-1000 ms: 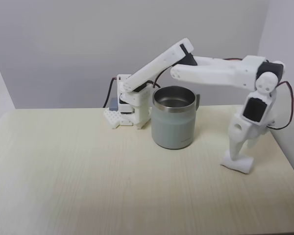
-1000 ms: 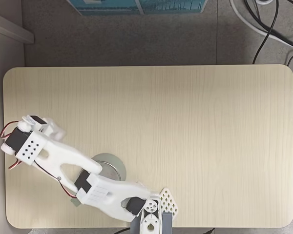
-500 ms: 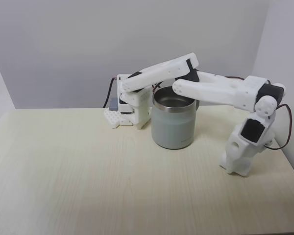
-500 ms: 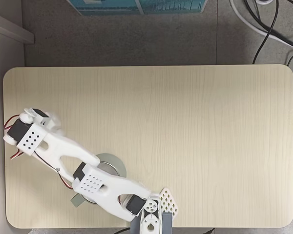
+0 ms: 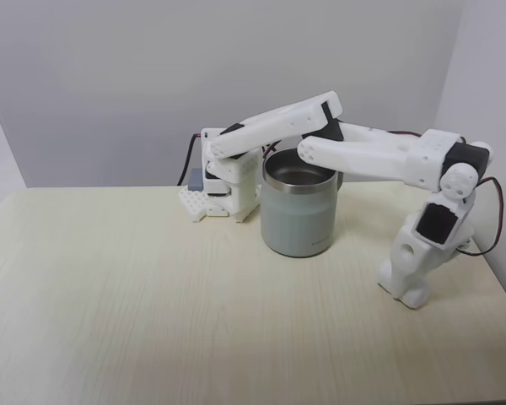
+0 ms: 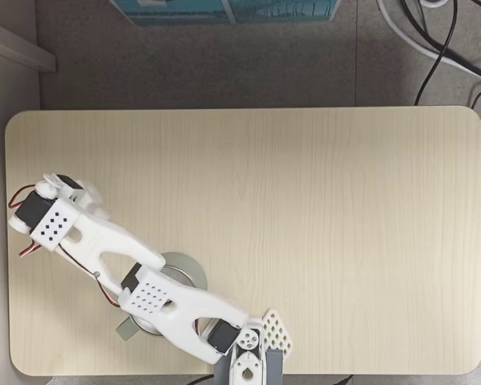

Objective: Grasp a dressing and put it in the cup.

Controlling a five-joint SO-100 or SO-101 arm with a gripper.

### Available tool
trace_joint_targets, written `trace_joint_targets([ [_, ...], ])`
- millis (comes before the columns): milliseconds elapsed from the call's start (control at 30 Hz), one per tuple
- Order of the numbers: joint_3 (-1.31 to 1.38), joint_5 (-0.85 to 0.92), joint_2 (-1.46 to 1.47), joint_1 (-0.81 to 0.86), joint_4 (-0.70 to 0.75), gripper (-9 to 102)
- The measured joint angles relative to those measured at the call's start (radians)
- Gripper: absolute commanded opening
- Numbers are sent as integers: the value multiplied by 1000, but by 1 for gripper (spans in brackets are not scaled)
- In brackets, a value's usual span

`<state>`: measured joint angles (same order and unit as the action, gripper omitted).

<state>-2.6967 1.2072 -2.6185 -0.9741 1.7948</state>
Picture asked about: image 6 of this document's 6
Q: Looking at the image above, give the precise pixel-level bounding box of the white gauze dressing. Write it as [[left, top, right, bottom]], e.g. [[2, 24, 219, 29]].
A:
[[78, 180, 114, 224]]

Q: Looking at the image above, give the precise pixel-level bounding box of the white shelf board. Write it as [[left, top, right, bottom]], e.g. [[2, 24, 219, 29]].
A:
[[0, 17, 58, 74]]

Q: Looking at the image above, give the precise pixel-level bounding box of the teal printed panel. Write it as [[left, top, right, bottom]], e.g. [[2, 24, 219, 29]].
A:
[[108, 0, 230, 26], [226, 0, 342, 24]]

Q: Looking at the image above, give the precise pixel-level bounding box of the metal cup with handle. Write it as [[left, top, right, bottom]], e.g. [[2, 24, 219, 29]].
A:
[[115, 251, 209, 342]]

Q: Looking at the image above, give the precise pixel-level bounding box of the thick white cable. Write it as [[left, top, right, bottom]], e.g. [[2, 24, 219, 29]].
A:
[[375, 0, 481, 84]]

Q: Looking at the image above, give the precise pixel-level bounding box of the long black cable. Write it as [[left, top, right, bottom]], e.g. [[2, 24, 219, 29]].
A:
[[414, 0, 456, 107], [399, 0, 481, 78]]

